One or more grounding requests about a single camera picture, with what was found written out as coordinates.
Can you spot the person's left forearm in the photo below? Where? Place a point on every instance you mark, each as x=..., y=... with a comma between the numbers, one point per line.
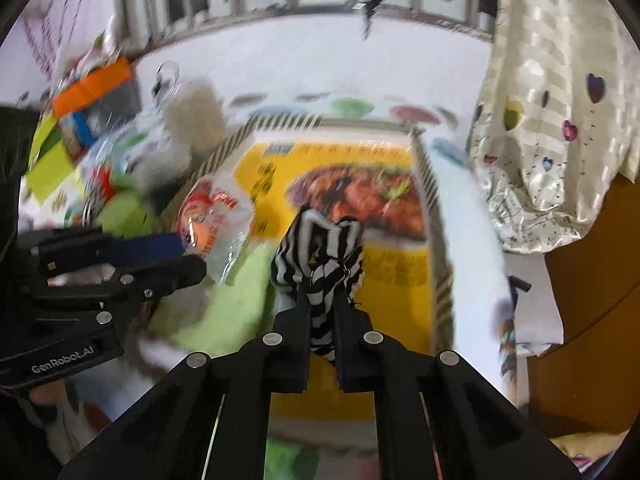
x=20, y=440

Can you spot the black white striped cloth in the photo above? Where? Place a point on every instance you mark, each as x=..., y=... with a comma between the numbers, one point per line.
x=320, y=245

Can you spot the heart print curtain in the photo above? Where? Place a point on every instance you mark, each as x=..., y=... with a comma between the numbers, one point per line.
x=550, y=110

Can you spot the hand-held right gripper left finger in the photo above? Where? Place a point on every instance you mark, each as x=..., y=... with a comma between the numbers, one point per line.
x=295, y=340

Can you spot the clear orange snack packet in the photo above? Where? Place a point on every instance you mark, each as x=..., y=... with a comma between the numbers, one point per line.
x=215, y=220

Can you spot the green white-edged cloth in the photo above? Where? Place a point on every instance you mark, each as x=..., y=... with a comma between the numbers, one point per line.
x=235, y=305

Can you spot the wrapped stack of paper cups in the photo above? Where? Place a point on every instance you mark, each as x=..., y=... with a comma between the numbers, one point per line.
x=192, y=110

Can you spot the yellow green paper sheets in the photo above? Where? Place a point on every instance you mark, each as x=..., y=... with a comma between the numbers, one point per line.
x=47, y=160

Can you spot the blue carton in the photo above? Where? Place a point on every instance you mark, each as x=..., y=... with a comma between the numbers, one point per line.
x=87, y=130

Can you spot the orange-lid clear storage box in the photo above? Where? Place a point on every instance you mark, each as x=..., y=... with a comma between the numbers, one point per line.
x=95, y=87

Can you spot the yellow striped-edge box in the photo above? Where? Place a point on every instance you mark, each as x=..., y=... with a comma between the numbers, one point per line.
x=390, y=285

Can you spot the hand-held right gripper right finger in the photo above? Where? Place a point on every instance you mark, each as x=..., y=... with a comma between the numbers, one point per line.
x=350, y=345

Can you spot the person's left hand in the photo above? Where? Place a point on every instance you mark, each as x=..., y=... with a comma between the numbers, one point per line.
x=42, y=402

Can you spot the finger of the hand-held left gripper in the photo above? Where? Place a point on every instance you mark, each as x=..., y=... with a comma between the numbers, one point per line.
x=170, y=272
x=145, y=250

